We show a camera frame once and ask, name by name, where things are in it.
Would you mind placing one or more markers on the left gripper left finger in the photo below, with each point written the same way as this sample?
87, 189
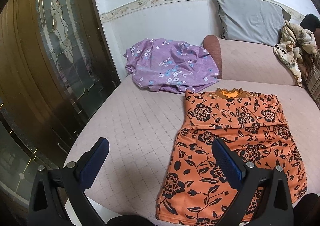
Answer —
46, 207

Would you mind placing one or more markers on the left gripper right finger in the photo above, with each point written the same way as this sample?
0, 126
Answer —
274, 206

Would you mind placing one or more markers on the orange black floral blouse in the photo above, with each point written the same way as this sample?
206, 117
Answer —
253, 125

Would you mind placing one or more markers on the pink quilted mattress cover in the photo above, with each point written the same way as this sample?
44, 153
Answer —
141, 126

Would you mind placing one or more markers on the striped brown pillow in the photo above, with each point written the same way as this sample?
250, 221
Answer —
313, 78

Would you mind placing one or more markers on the brown wooden glass door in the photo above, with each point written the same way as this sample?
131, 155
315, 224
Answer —
56, 72

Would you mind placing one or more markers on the beige floral crumpled cloth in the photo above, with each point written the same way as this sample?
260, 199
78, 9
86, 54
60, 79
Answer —
297, 50

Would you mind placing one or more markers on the purple floral cloth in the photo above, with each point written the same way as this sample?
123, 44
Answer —
170, 65

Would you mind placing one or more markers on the grey pillow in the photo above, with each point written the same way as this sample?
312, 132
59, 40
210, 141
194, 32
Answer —
254, 21

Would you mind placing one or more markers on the black cloth item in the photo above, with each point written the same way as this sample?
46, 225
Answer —
310, 22

